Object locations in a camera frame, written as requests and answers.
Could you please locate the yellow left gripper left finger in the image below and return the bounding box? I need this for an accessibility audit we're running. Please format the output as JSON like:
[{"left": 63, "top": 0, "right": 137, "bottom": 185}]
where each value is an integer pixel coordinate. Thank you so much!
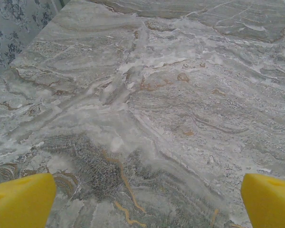
[{"left": 0, "top": 172, "right": 57, "bottom": 228}]

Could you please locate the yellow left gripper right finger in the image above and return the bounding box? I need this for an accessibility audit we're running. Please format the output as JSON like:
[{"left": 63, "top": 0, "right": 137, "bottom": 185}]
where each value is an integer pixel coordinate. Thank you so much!
[{"left": 241, "top": 173, "right": 285, "bottom": 228}]

